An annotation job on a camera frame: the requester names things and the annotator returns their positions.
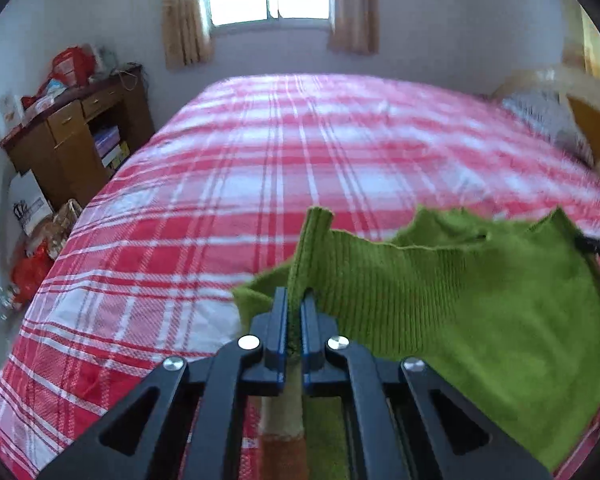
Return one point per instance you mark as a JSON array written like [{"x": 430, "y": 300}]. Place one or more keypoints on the brown wooden desk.
[{"x": 70, "y": 150}]

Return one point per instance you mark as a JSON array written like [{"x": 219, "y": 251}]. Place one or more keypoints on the cream wooden headboard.
[{"x": 595, "y": 125}]

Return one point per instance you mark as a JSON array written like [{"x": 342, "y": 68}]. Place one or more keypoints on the beige patterned curtain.
[
  {"x": 185, "y": 25},
  {"x": 355, "y": 15}
]

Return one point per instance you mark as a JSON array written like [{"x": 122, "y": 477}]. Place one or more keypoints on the white card box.
[{"x": 10, "y": 110}]

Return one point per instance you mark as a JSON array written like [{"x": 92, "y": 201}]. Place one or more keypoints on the pale plastic bag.
[{"x": 105, "y": 60}]

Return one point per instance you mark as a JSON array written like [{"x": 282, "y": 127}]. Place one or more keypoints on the white paper bag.
[{"x": 30, "y": 200}]

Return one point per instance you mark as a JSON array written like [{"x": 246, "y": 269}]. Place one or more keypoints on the patterned grey pillow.
[{"x": 545, "y": 115}]

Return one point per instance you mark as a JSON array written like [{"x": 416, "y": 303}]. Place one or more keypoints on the red gift bag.
[{"x": 72, "y": 65}]

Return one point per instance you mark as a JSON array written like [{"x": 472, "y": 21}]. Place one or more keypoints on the yellow curtain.
[{"x": 592, "y": 45}]

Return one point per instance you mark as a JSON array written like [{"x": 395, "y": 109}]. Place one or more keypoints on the bed with red plaid sheet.
[{"x": 230, "y": 185}]

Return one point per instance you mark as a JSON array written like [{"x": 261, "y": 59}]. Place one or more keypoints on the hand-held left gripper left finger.
[{"x": 281, "y": 340}]

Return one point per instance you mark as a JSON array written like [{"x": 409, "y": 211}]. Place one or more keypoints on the red plastic bag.
[{"x": 30, "y": 272}]

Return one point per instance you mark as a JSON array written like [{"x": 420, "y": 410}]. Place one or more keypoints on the white and red flat box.
[{"x": 45, "y": 105}]

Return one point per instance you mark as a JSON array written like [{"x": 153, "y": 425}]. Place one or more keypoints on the stack of boxes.
[{"x": 110, "y": 145}]

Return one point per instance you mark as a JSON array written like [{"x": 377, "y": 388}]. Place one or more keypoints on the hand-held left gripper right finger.
[{"x": 307, "y": 340}]

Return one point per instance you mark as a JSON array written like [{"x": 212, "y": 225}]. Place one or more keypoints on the brown patterned bag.
[{"x": 60, "y": 225}]

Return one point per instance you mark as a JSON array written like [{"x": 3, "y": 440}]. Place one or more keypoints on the green striped knit sweater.
[{"x": 455, "y": 310}]

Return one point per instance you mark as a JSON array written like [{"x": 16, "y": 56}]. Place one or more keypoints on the clear plastic wrapper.
[{"x": 5, "y": 302}]

